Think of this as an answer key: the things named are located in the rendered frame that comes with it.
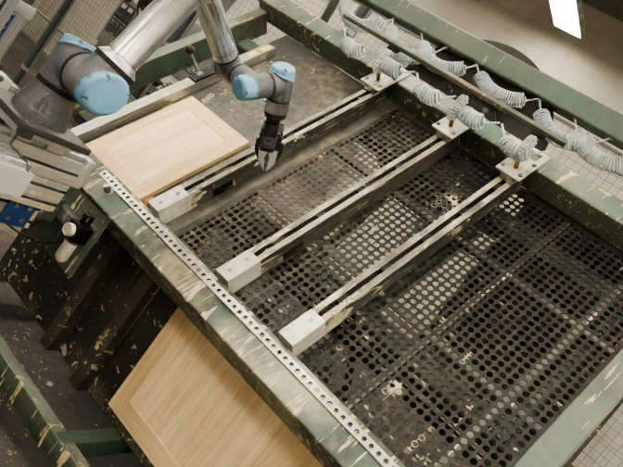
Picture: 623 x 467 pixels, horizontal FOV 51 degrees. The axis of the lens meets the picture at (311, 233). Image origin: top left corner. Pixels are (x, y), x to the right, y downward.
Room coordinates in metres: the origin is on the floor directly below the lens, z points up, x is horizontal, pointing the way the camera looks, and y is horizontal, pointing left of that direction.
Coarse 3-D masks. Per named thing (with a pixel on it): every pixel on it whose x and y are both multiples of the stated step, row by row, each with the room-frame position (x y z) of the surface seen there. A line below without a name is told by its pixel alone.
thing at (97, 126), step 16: (256, 48) 2.88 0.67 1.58; (272, 48) 2.89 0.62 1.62; (208, 80) 2.70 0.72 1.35; (160, 96) 2.58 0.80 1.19; (176, 96) 2.62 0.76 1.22; (128, 112) 2.49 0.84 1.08; (144, 112) 2.54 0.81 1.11; (80, 128) 2.40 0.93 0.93; (96, 128) 2.41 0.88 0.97; (112, 128) 2.47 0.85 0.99
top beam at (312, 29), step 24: (264, 0) 3.07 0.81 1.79; (288, 0) 3.08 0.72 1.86; (288, 24) 3.01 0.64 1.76; (312, 24) 2.94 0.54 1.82; (312, 48) 2.96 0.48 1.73; (336, 48) 2.84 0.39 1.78; (360, 72) 2.79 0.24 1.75; (408, 96) 2.64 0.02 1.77; (432, 120) 2.60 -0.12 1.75; (480, 144) 2.47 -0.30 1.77; (504, 144) 2.43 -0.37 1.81; (552, 168) 2.35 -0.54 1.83; (552, 192) 2.32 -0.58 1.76; (576, 192) 2.26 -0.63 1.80; (600, 192) 2.27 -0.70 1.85; (576, 216) 2.29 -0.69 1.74; (600, 216) 2.22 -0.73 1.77
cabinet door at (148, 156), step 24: (192, 96) 2.63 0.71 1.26; (144, 120) 2.49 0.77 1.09; (168, 120) 2.51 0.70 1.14; (192, 120) 2.52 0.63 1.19; (216, 120) 2.53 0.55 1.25; (96, 144) 2.37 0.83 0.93; (120, 144) 2.39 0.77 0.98; (144, 144) 2.40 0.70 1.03; (168, 144) 2.41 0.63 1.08; (192, 144) 2.42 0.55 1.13; (216, 144) 2.43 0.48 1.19; (240, 144) 2.44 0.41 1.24; (120, 168) 2.29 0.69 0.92; (144, 168) 2.30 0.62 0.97; (168, 168) 2.31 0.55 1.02; (192, 168) 2.32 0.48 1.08; (144, 192) 2.21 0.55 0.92
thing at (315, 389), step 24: (120, 192) 2.15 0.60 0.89; (144, 216) 2.08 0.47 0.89; (168, 240) 2.01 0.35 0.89; (192, 264) 1.95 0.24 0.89; (216, 288) 1.89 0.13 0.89; (240, 312) 1.84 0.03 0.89; (264, 336) 1.78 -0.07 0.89; (288, 360) 1.73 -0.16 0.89; (312, 384) 1.68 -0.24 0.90; (336, 408) 1.64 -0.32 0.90; (360, 432) 1.60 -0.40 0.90; (384, 456) 1.56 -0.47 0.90
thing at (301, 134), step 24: (360, 96) 2.63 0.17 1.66; (384, 96) 2.70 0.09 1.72; (312, 120) 2.49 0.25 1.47; (336, 120) 2.54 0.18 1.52; (288, 144) 2.40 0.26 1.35; (216, 168) 2.25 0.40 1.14; (240, 168) 2.27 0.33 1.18; (168, 192) 2.14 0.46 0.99; (192, 192) 2.15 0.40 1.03; (216, 192) 2.24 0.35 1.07; (168, 216) 2.12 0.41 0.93
